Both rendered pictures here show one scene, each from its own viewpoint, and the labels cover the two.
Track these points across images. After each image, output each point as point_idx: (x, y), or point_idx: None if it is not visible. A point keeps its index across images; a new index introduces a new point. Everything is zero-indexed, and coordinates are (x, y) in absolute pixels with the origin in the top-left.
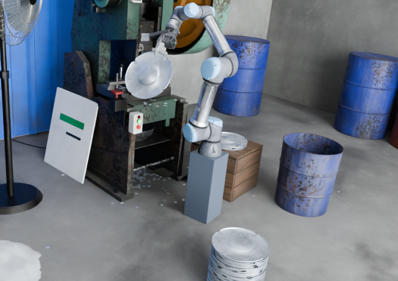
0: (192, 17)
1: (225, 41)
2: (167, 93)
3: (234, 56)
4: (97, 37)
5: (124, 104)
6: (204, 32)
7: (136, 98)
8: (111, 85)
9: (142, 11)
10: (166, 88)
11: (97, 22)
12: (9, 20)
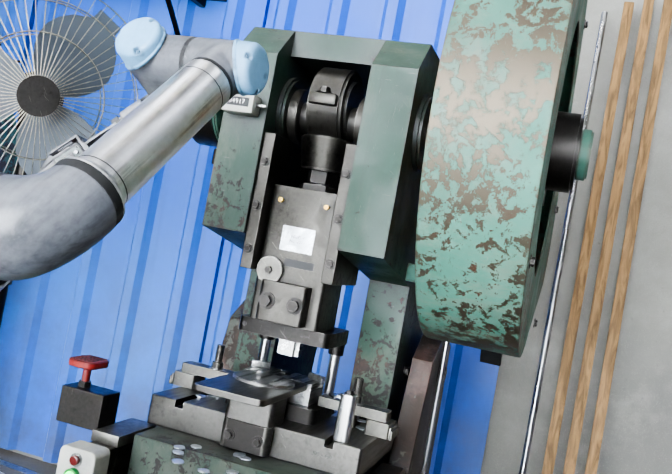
0: (150, 75)
1: (117, 133)
2: (341, 467)
3: (47, 174)
4: None
5: (91, 408)
6: (417, 217)
7: (201, 429)
8: (187, 372)
9: (313, 162)
10: (335, 442)
11: None
12: (18, 155)
